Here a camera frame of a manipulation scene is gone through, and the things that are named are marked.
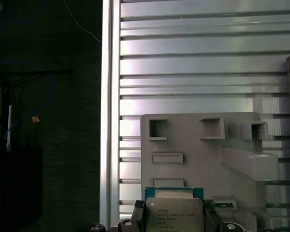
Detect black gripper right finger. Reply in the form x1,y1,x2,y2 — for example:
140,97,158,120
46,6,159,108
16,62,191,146
203,199,240,232

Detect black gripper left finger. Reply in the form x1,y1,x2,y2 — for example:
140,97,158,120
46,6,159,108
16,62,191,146
87,199,146,232

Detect silver CPU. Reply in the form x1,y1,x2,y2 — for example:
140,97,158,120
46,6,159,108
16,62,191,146
144,186,204,232

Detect grey parts rack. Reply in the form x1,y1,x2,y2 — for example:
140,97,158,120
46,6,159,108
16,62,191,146
140,112,280,232

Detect blue cable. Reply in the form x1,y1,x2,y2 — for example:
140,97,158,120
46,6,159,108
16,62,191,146
3,60,57,145

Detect thin white cable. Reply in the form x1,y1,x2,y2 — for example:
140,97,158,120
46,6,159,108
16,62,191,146
67,0,102,43

